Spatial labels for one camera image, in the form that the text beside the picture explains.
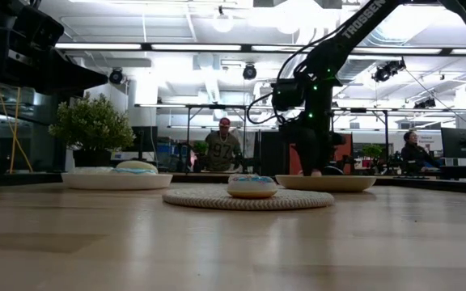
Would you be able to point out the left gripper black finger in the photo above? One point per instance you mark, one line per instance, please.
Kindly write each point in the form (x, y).
(75, 74)

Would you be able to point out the small blue donut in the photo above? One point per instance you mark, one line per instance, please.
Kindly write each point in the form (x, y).
(252, 190)

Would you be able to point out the large white sprinkled donut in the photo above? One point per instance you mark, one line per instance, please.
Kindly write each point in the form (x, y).
(91, 170)

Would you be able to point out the large chocolate sprinkled donut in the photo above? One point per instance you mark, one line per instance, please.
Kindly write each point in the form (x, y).
(136, 165)

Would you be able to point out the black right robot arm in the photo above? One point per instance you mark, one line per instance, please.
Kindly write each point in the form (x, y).
(362, 20)

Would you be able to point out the black rounded object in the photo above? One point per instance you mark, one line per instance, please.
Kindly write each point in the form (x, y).
(335, 170)

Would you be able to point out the beige round plate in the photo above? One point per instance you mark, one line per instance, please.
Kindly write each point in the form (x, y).
(338, 184)

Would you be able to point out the orange curtain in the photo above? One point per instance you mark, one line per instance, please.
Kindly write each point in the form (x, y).
(345, 155)

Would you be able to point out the black partition panel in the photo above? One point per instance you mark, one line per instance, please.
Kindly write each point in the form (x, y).
(269, 155)

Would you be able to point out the small green background plant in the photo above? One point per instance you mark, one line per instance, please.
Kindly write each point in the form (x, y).
(372, 151)

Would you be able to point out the green potted plant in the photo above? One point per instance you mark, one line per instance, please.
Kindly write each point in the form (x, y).
(91, 125)

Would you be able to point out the person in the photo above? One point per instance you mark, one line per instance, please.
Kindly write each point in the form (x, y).
(413, 157)
(221, 151)

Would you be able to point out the black computer monitor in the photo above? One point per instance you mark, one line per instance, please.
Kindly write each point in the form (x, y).
(146, 139)
(459, 143)

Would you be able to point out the black ceiling spotlight cluster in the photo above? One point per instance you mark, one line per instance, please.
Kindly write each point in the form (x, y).
(386, 72)

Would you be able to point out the white round plate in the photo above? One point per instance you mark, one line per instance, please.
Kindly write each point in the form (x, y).
(115, 182)

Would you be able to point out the long ceiling light strip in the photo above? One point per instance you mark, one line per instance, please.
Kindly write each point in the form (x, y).
(196, 47)

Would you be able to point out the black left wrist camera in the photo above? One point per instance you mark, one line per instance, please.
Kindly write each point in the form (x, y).
(41, 28)

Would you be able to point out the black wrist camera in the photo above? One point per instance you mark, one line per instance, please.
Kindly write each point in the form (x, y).
(41, 28)
(287, 95)

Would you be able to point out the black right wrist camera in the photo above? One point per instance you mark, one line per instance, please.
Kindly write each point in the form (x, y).
(287, 95)

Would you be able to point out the black metal rack frame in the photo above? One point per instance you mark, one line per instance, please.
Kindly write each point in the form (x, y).
(217, 106)

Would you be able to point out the black aluminium table frame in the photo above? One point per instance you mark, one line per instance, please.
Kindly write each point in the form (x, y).
(22, 178)

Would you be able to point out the silver ventilation duct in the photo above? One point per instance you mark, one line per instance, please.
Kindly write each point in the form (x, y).
(382, 36)

